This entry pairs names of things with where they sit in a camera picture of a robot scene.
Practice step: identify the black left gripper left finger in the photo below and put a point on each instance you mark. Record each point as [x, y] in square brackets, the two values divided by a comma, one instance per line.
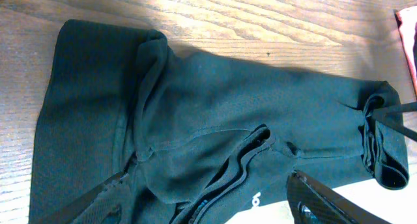
[107, 203]

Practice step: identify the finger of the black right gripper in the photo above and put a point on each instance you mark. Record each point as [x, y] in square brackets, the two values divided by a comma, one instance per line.
[407, 132]
[402, 108]

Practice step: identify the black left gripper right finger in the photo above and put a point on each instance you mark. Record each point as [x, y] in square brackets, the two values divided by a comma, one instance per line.
[312, 202]

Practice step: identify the black t-shirt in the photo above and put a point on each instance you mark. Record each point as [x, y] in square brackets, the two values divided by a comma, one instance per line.
[202, 137]

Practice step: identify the red cloth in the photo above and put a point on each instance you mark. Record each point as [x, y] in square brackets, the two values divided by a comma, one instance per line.
[407, 31]

